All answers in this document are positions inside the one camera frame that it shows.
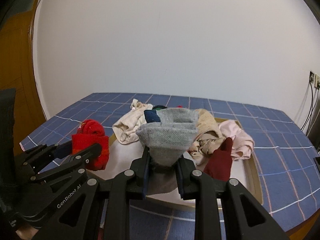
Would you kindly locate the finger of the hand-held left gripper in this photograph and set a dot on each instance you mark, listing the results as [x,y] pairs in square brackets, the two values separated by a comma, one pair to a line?
[42,152]
[75,161]

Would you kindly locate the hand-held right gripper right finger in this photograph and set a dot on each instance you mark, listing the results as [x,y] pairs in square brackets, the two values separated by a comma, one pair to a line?
[180,177]

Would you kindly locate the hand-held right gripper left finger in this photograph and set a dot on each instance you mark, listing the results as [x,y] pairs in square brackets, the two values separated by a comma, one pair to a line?
[147,170]

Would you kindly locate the shallow cardboard tray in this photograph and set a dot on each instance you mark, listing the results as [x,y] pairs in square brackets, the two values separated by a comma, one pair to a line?
[120,160]

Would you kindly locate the red sock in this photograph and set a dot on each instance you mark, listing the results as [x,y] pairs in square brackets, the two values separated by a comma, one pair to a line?
[92,132]

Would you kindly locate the grey sock with navy cuff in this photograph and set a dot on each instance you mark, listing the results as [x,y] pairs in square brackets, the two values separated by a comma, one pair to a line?
[170,140]

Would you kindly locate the khaki underwear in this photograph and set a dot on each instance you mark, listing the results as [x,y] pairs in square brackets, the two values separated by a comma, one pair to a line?
[205,146]

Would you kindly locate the dark red underwear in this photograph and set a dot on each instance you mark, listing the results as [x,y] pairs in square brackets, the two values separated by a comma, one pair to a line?
[220,162]

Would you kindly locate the cream underwear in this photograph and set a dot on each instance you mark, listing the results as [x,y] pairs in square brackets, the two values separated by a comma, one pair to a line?
[127,125]

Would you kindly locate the green striped underwear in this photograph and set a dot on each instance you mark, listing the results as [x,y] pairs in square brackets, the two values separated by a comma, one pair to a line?
[158,107]

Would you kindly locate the pink underwear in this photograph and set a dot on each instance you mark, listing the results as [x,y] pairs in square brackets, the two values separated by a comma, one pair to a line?
[237,135]

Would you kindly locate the blue checked cloth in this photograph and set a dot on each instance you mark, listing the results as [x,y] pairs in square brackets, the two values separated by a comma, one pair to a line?
[75,112]

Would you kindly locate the brown wooden door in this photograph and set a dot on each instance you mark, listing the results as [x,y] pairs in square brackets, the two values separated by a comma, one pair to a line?
[20,67]

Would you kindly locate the black flat device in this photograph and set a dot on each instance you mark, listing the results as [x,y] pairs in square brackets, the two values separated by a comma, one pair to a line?
[317,162]

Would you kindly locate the black monitor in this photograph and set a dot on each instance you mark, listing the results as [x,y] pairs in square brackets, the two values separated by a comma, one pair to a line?
[315,140]

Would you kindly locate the grey wall socket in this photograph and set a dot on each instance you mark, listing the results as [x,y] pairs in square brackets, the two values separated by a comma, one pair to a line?
[312,77]

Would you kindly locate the white wall socket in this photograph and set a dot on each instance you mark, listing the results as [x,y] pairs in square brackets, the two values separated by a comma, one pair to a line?
[317,81]

